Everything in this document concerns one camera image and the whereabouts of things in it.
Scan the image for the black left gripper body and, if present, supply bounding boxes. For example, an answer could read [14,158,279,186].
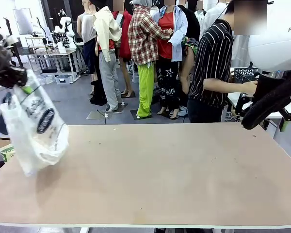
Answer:
[0,49,29,90]

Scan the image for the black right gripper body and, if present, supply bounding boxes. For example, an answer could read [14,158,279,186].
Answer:
[252,73,286,102]

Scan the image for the dark grey plastic basket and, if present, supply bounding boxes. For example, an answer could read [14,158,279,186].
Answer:
[233,67,260,83]

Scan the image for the clear plastic shopping bag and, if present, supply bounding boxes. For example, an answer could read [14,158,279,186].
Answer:
[0,68,70,177]

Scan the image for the person's right forearm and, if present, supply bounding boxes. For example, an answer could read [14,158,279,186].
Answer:
[203,77,247,95]

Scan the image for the person's right hand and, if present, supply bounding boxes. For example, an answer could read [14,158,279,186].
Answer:
[242,81,258,98]

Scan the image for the clear plastic storage bin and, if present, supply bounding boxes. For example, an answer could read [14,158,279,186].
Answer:
[35,73,55,86]
[55,74,76,85]

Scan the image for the white-framed background work table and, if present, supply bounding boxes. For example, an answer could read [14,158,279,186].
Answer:
[19,46,82,81]

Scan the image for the person in striped shirt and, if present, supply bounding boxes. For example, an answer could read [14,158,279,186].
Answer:
[187,0,268,124]

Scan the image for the white board on stand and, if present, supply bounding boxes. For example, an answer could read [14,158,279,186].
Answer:
[12,7,35,35]

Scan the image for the green printed cardboard box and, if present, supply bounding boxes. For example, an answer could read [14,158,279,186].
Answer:
[0,144,16,163]

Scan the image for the mannequin in floral shirt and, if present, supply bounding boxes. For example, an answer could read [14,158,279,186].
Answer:
[179,36,200,96]

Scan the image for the mannequin in white tank top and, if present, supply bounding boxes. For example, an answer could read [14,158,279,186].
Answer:
[76,0,99,96]

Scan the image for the mannequin in white shirt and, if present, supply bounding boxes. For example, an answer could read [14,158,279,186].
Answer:
[199,0,231,40]

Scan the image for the mannequin in red tee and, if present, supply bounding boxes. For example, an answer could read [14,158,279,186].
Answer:
[152,0,189,116]

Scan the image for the mannequin in black coat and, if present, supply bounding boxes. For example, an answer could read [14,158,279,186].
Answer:
[178,4,201,41]

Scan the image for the mannequin in red jacket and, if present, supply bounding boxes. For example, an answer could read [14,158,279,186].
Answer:
[112,4,134,98]

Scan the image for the grey mannequin base plate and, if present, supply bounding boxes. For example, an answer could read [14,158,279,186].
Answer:
[86,109,113,120]

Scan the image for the black mannequin base plate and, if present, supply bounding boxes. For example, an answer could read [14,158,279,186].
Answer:
[130,109,153,121]

